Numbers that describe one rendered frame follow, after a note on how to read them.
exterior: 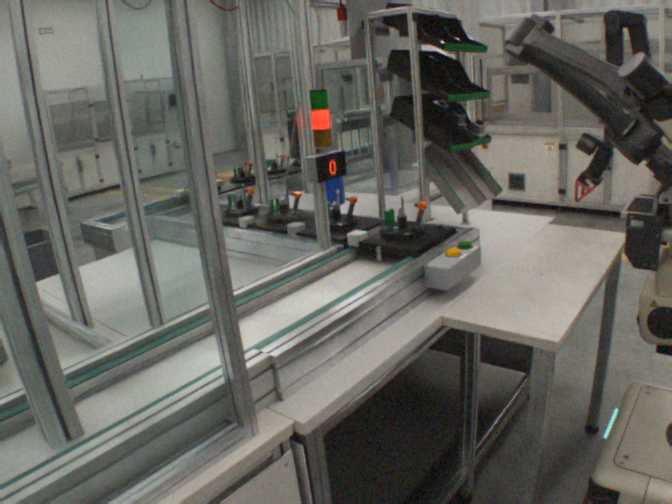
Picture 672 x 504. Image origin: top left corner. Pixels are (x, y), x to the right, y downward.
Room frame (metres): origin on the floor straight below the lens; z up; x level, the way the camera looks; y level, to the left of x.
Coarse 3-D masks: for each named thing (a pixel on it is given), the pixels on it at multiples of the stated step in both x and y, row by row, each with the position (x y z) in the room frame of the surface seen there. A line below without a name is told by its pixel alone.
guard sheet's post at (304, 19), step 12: (300, 0) 1.42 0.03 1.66; (300, 12) 1.42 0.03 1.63; (300, 24) 1.42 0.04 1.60; (312, 48) 1.44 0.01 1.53; (312, 60) 1.44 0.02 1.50; (312, 72) 1.43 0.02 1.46; (312, 84) 1.44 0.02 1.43; (312, 132) 1.42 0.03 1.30; (312, 144) 1.42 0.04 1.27; (324, 192) 1.43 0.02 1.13; (324, 204) 1.43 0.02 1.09; (324, 216) 1.43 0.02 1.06; (324, 228) 1.42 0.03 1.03; (324, 240) 1.42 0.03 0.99
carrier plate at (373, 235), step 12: (432, 228) 1.51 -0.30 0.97; (444, 228) 1.50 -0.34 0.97; (372, 240) 1.44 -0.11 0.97; (384, 240) 1.43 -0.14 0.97; (408, 240) 1.41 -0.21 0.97; (420, 240) 1.40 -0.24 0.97; (432, 240) 1.39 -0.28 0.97; (396, 252) 1.36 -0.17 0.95; (408, 252) 1.33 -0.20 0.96; (420, 252) 1.33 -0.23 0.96
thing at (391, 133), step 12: (348, 60) 2.66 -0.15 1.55; (360, 60) 2.61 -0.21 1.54; (384, 60) 2.52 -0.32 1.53; (384, 84) 2.52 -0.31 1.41; (396, 156) 2.53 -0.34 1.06; (396, 168) 2.52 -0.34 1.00; (396, 180) 2.52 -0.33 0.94; (360, 192) 2.65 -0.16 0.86; (372, 192) 2.60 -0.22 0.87; (396, 192) 2.51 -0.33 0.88
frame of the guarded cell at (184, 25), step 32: (192, 0) 0.73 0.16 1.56; (192, 32) 0.72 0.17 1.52; (192, 64) 0.72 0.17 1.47; (192, 96) 0.71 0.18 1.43; (192, 128) 0.71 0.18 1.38; (192, 160) 0.71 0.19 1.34; (224, 256) 0.72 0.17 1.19; (224, 288) 0.72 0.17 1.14; (224, 320) 0.71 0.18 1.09; (224, 352) 0.71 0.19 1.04; (224, 448) 0.67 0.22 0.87; (160, 480) 0.58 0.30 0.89
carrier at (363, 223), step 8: (328, 208) 1.68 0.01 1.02; (336, 208) 1.64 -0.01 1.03; (336, 216) 1.64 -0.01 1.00; (344, 216) 1.68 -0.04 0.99; (352, 216) 1.67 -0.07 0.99; (336, 224) 1.59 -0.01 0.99; (344, 224) 1.59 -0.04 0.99; (352, 224) 1.60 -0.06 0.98; (360, 224) 1.63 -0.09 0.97; (368, 224) 1.62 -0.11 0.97; (376, 224) 1.62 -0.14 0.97; (336, 232) 1.56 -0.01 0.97; (344, 232) 1.55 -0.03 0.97; (336, 240) 1.50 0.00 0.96; (344, 240) 1.49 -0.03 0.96
